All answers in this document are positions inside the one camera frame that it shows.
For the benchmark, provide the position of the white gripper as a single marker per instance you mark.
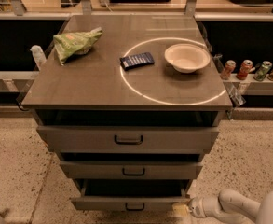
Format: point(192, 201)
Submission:
point(197, 203)

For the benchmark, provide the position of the grey drawer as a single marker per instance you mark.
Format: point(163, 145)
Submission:
point(131, 195)
point(131, 170)
point(133, 140)

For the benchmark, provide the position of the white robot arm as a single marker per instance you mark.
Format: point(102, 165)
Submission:
point(229, 207)

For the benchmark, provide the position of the grey drawer cabinet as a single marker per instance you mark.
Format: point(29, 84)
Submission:
point(94, 90)

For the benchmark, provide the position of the clear plastic side holder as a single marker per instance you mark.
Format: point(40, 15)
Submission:
point(231, 89)

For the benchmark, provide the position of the red soda can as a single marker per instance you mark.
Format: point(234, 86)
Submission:
point(228, 69)

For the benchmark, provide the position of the orange soda can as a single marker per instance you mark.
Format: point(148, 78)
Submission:
point(244, 70)

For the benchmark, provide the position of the white bowl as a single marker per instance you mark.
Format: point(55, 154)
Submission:
point(187, 58)

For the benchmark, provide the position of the dark blue snack packet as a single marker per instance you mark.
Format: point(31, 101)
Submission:
point(136, 60)

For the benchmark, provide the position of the green soda can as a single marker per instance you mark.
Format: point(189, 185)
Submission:
point(263, 69)

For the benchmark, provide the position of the green chip bag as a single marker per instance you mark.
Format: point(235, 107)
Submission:
point(75, 43)

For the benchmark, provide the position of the white plastic bottle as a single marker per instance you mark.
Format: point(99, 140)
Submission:
point(38, 55)

